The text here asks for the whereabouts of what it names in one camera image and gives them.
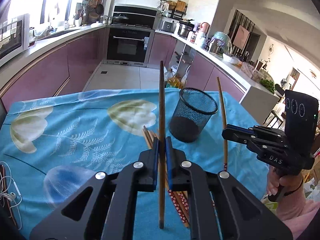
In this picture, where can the white microwave oven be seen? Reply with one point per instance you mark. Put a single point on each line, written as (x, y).
(14, 37)

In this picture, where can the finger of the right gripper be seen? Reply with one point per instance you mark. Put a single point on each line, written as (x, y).
(240, 129)
(239, 137)

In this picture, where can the black built-in oven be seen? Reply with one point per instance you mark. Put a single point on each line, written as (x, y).
(128, 46)

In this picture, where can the brown bamboo chopstick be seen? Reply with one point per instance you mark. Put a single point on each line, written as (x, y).
(148, 137)

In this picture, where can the phone in brown case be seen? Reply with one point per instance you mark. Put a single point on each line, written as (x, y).
(6, 198)

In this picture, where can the black range hood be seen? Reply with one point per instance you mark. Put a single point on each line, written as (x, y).
(139, 16)

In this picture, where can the purple kitchen cabinets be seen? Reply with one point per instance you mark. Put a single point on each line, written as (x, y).
(58, 65)

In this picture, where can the black mesh utensil holder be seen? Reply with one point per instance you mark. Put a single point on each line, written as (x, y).
(194, 109)

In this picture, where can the person's right hand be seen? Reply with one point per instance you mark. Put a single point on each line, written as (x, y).
(293, 184)

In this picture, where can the dark brown wooden chopstick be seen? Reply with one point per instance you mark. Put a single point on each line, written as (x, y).
(161, 146)

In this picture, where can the light bamboo chopstick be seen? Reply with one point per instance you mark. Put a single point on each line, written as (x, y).
(180, 202)

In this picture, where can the black wok on stove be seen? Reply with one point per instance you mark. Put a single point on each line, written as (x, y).
(120, 20)

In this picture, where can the pink kettle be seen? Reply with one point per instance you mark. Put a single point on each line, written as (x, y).
(203, 30)

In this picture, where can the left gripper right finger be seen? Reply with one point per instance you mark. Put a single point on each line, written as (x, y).
(220, 207)

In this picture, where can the steel pot on counter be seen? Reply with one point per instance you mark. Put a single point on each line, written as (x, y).
(185, 28)

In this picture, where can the pink sleeve right forearm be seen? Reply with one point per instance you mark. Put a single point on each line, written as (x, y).
(300, 215)

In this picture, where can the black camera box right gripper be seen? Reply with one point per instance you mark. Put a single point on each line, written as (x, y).
(301, 120)

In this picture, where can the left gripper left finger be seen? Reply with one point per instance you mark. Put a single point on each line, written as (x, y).
(105, 206)

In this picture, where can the bamboo chopstick red floral end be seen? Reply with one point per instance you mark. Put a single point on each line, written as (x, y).
(224, 125)

